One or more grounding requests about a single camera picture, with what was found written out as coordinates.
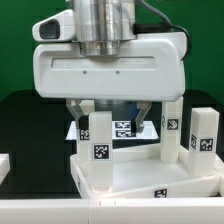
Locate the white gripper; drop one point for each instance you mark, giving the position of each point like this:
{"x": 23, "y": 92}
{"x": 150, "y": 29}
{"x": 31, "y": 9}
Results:
{"x": 149, "y": 68}

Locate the white front wall bar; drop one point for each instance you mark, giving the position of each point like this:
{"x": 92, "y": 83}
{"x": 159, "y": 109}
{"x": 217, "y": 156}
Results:
{"x": 113, "y": 211}

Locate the white desk top tray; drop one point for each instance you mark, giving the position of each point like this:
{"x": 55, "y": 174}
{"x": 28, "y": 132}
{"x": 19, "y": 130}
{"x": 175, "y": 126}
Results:
{"x": 138, "y": 172}

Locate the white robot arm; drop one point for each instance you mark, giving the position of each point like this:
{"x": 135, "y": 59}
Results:
{"x": 96, "y": 50}

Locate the white block far left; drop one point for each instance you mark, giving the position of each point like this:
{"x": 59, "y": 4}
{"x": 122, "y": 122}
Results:
{"x": 4, "y": 166}

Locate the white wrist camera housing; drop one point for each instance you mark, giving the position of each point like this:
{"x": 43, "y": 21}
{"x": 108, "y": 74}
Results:
{"x": 57, "y": 28}

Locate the white marker base plate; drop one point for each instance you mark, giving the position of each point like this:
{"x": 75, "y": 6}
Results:
{"x": 121, "y": 130}

